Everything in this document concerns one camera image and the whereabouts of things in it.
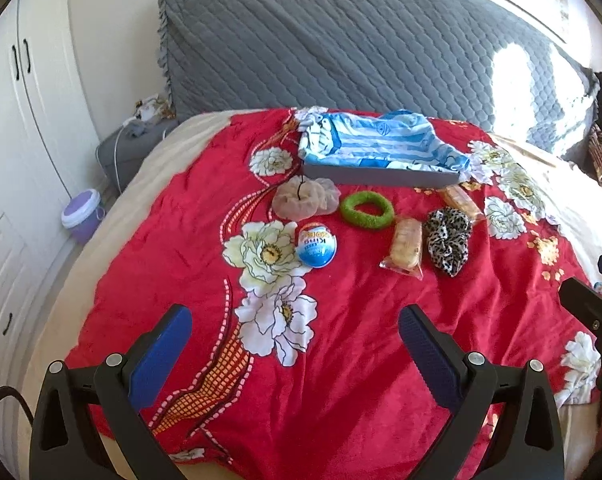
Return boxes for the white wardrobe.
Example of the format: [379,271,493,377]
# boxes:
[0,0,107,461]

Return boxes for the leopard print scrunchie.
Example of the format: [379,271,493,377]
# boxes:
[425,207,472,278]

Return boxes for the packaged biscuit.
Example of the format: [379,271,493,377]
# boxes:
[438,185,486,226]
[379,217,423,280]

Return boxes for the black cable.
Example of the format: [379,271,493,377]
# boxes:
[0,384,36,426]

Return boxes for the blue striped Doraemon cloth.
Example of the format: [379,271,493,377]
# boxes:
[295,106,470,174]

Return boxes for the beige mesh hair net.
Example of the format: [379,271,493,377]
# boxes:
[272,176,341,222]

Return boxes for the purple white bin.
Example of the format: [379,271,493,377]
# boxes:
[61,188,106,245]

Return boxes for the grey bedside stool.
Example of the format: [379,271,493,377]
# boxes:
[96,118,179,195]

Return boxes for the white charging cable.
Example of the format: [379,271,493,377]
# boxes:
[111,116,139,196]

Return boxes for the grey flat box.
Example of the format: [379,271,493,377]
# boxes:
[302,162,461,188]

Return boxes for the grey quilted headboard cover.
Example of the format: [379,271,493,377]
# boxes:
[159,0,602,159]

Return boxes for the red floral bedspread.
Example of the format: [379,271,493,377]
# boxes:
[68,110,600,479]

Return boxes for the green fuzzy ring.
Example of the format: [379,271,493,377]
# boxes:
[339,190,397,231]

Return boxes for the blue King egg toy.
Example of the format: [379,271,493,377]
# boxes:
[295,222,337,269]

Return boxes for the small items on stool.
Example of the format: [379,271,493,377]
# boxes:
[133,93,175,124]

